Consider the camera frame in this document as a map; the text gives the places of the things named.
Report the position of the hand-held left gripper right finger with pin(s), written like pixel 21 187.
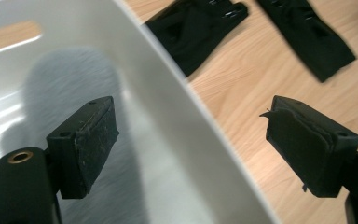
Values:
pixel 304 149

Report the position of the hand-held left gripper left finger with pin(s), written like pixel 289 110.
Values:
pixel 87 149

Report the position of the grey mitten with label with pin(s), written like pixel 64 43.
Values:
pixel 65 84

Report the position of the white plastic bin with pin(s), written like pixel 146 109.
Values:
pixel 174 140

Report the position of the black glove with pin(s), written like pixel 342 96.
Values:
pixel 192 34
pixel 310 37

